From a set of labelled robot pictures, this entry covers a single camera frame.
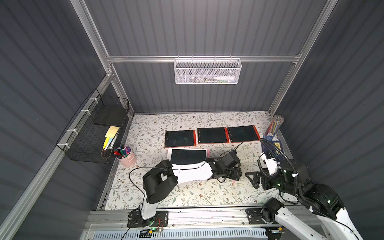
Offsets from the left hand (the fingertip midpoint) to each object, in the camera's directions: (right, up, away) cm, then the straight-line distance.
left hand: (242, 178), depth 78 cm
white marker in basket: (-6, +58, +16) cm, 60 cm away
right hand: (+2, +7, -13) cm, 15 cm away
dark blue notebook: (+30, +16, +22) cm, 40 cm away
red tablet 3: (-11, +20, +34) cm, 41 cm away
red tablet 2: (+10, +22, +31) cm, 39 cm away
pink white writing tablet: (-30, +8, +19) cm, 36 cm away
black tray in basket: (-71, +35, +4) cm, 79 cm away
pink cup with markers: (-66, +11, +7) cm, 67 cm away
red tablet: (-37, +19, +28) cm, 50 cm away
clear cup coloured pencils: (+25, +26, +16) cm, 40 cm away
